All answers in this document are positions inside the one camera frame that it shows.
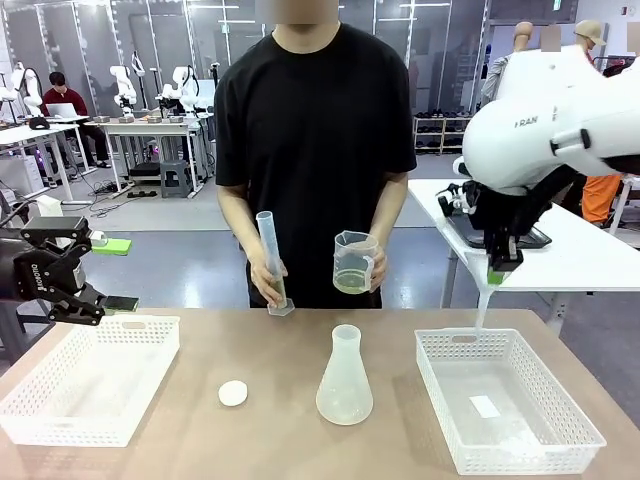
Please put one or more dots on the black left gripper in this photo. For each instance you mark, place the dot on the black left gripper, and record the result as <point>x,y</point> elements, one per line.
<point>42,272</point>

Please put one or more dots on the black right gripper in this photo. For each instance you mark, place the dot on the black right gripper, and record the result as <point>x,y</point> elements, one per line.
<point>505,215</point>

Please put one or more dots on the white basket with label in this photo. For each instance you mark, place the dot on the white basket with label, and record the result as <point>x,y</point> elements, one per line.
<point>500,380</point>

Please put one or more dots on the clear plastic measuring beaker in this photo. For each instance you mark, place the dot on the clear plastic measuring beaker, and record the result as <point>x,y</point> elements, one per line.
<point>352,265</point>

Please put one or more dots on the clear plastic graduated cylinder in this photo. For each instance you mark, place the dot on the clear plastic graduated cylinder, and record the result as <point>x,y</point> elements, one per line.
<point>270,240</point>

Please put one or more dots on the translucent plastic conical flask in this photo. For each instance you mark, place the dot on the translucent plastic conical flask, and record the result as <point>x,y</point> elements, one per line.
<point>345,390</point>

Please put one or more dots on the person's right forearm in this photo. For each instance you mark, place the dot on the person's right forearm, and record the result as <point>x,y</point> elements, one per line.
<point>235,220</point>

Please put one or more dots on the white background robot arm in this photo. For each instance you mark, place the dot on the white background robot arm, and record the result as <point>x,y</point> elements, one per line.
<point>185,87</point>
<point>27,87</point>
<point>122,85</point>

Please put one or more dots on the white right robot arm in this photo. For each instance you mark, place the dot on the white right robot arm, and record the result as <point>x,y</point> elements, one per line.
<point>525,135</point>

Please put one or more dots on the person's left hand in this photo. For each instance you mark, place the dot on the person's left hand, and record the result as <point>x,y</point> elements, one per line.
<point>380,267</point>

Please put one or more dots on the person's right hand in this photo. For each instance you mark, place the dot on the person's right hand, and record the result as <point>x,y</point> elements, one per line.
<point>260,277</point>

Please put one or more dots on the black plastic tray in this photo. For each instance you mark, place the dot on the black plastic tray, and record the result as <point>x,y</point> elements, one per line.
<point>537,240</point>

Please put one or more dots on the mannequin with orange trousers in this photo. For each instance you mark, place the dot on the mannequin with orange trousers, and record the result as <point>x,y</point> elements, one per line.
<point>600,200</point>

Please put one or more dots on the white basket without label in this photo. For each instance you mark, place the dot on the white basket without label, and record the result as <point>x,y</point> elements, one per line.
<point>90,380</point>

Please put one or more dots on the grey plastic step stool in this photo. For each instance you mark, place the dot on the grey plastic step stool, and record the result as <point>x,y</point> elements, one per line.
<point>176,177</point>

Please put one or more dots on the white rectangular label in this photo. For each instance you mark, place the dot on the white rectangular label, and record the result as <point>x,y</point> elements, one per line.
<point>485,406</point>

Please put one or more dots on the white desk with laptop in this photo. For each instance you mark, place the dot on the white desk with laptop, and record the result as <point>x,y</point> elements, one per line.
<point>30,131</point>

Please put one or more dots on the wooden shoe shelf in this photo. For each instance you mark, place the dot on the wooden shoe shelf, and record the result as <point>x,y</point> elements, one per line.
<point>440,130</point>

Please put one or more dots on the silver laptop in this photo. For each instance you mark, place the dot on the silver laptop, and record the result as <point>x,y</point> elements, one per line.
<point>65,110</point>

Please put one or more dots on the white desk with metal trays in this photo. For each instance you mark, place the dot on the white desk with metal trays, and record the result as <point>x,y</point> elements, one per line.
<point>150,127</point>

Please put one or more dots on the seated person in red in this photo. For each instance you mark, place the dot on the seated person in red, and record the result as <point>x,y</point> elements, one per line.
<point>62,100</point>

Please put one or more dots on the round white flask cap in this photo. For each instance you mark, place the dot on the round white flask cap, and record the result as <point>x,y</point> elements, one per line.
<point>233,393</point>

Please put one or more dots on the mannequin in grey shirt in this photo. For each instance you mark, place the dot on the mannequin in grey shirt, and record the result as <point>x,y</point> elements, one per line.
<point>522,37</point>

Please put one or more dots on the person in black t-shirt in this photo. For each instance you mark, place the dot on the person in black t-shirt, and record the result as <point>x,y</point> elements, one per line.
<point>310,125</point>

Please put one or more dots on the mannequin in orange robe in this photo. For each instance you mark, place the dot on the mannequin in orange robe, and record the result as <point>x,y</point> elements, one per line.
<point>589,35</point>

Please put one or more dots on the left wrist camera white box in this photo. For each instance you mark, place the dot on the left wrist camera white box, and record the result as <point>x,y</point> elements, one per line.
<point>50,206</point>

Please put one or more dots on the black camera pole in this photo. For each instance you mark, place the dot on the black camera pole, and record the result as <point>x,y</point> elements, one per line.
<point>215,72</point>

